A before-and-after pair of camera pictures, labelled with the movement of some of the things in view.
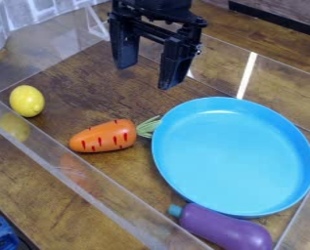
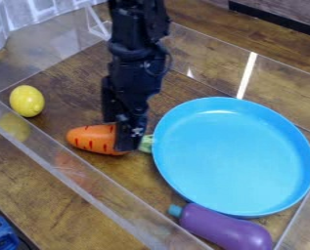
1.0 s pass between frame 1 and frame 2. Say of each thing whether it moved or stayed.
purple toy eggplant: stayed
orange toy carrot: moved
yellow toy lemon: stayed
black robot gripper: moved
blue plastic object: stayed
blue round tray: stayed
